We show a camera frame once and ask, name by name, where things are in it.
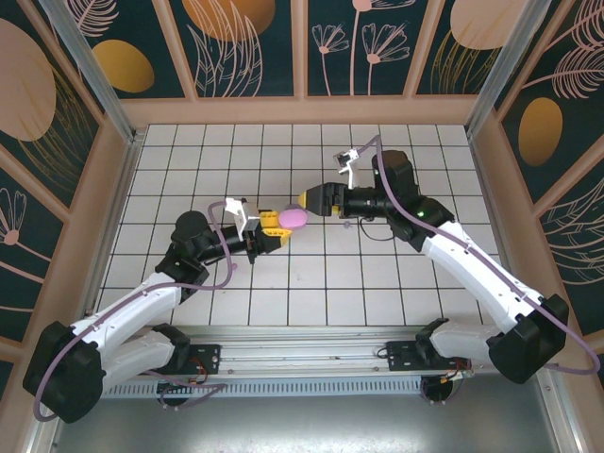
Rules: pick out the lilac earbud charging case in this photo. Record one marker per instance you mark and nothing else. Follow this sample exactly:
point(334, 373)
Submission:
point(292, 221)

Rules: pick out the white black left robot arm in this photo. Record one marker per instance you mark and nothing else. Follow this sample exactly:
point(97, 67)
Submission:
point(122, 307)

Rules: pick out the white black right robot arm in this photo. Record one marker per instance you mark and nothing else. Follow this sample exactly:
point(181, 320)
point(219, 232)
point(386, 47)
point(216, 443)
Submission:
point(472, 264)

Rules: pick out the aluminium corner post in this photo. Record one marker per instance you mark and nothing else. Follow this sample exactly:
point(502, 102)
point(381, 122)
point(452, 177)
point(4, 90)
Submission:
point(93, 66)
point(508, 66)

